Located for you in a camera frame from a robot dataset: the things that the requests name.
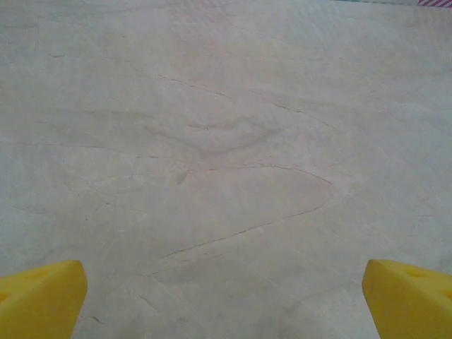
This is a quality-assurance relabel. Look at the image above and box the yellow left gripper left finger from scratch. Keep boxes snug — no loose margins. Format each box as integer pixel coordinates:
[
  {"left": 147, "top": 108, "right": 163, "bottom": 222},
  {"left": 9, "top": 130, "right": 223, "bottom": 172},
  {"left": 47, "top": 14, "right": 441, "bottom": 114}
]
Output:
[{"left": 0, "top": 259, "right": 88, "bottom": 339}]

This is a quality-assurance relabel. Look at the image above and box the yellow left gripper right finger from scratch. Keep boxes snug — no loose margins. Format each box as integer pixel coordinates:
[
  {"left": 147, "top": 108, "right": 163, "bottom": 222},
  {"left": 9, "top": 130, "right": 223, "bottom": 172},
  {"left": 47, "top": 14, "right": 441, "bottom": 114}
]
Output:
[{"left": 362, "top": 258, "right": 452, "bottom": 339}]

